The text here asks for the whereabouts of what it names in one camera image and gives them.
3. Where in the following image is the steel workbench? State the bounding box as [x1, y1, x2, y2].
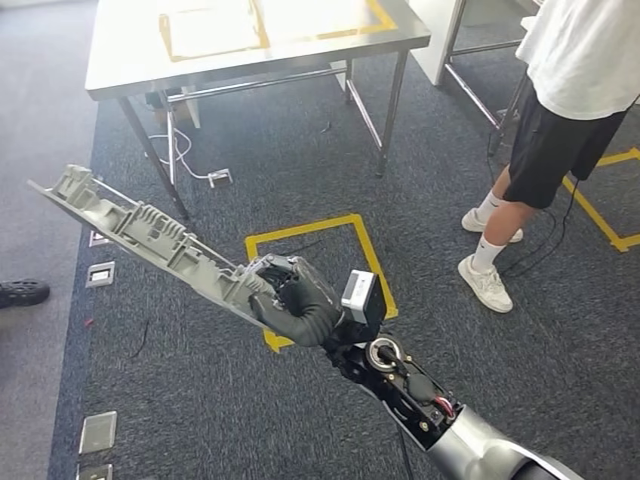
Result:
[85, 0, 432, 223]
[439, 0, 531, 157]

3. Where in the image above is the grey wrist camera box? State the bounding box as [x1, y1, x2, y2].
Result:
[341, 270, 387, 331]

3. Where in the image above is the black treaded object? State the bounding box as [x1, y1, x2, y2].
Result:
[0, 279, 51, 309]

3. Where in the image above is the person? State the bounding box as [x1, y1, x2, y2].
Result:
[457, 0, 640, 315]

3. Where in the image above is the white partition panel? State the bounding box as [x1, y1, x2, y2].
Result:
[410, 0, 467, 87]

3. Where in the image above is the black floor cable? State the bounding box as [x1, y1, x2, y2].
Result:
[487, 132, 581, 276]

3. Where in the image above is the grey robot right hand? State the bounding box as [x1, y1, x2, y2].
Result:
[248, 253, 343, 331]

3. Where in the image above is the grey plastic wheel hubcap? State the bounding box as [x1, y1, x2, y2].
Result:
[27, 164, 281, 329]

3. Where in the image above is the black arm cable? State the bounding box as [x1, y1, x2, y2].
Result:
[397, 427, 415, 480]

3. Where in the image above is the white outlet cable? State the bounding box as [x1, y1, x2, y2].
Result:
[147, 129, 211, 181]

